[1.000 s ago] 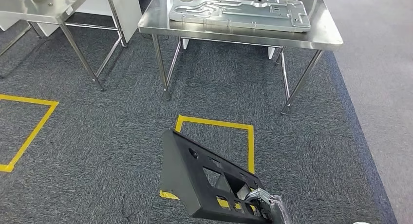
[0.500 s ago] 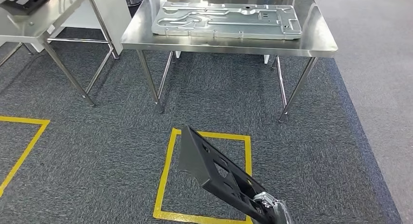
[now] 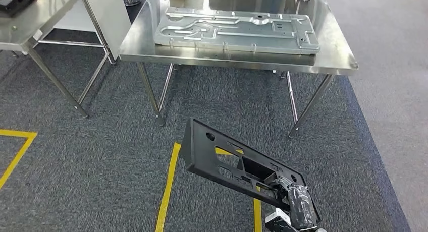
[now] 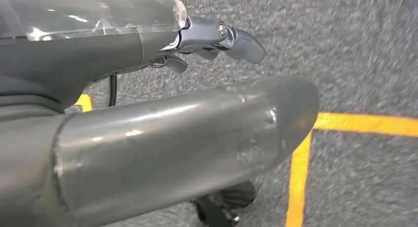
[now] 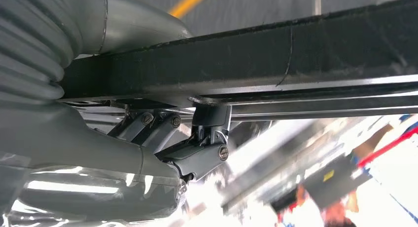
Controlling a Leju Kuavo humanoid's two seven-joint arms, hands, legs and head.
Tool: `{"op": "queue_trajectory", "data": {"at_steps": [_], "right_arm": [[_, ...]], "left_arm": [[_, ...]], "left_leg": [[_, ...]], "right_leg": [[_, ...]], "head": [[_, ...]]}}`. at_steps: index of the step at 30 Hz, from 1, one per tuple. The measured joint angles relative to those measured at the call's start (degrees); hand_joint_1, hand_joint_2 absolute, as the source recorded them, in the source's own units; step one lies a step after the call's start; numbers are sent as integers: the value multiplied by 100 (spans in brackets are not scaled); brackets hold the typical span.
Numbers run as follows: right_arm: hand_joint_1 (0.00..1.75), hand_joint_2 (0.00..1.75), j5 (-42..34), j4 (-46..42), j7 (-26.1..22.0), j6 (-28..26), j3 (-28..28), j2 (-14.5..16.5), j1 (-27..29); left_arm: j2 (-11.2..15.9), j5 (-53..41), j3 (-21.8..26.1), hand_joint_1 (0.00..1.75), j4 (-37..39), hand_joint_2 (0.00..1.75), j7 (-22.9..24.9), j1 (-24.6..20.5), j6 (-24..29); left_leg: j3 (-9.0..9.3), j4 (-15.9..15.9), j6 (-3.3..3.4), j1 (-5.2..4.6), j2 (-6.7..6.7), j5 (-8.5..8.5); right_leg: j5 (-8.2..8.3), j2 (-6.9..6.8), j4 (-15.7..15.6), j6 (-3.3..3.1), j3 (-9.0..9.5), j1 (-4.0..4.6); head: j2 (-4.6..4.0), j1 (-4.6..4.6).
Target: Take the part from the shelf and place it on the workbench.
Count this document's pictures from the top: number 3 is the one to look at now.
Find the stainless steel table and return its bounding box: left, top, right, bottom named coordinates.
left=0, top=0, right=116, bottom=119

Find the stainless steel workbench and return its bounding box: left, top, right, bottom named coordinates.
left=119, top=0, right=359, bottom=139

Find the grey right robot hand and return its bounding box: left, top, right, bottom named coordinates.
left=269, top=177, right=318, bottom=230

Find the black plastic plate part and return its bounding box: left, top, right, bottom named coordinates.
left=179, top=117, right=323, bottom=224

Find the stamped grey metal plate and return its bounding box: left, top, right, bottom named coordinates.
left=153, top=7, right=321, bottom=55

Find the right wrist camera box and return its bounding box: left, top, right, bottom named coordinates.
left=264, top=207, right=298, bottom=232

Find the white cabinet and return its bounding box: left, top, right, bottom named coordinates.
left=53, top=0, right=132, bottom=61

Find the yellow floor tape square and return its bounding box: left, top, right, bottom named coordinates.
left=155, top=142, right=263, bottom=232
left=0, top=129, right=38, bottom=191

